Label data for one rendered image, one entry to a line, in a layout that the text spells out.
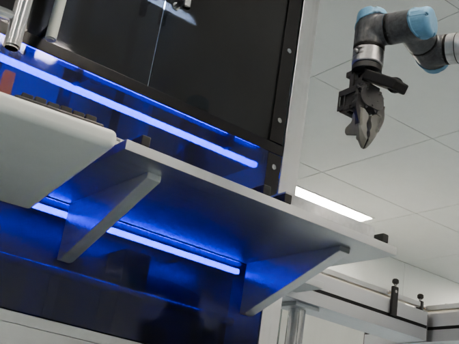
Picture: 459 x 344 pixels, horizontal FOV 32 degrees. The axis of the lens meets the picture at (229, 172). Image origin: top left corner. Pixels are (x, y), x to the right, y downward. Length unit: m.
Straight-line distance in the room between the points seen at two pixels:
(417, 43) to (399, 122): 4.07
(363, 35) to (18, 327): 1.02
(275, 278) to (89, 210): 0.50
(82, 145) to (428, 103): 4.64
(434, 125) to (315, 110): 0.87
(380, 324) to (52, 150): 1.48
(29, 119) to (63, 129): 0.05
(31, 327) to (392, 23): 1.05
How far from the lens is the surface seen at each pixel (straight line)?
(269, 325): 2.07
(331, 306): 2.36
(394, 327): 2.54
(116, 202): 1.59
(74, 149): 1.23
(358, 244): 1.76
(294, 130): 2.23
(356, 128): 1.83
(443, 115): 5.86
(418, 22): 1.91
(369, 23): 1.95
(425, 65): 2.03
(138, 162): 1.48
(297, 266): 1.87
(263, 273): 1.97
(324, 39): 5.05
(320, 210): 1.71
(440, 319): 2.65
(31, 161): 1.33
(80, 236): 1.69
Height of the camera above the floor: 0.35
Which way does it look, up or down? 21 degrees up
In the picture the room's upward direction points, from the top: 9 degrees clockwise
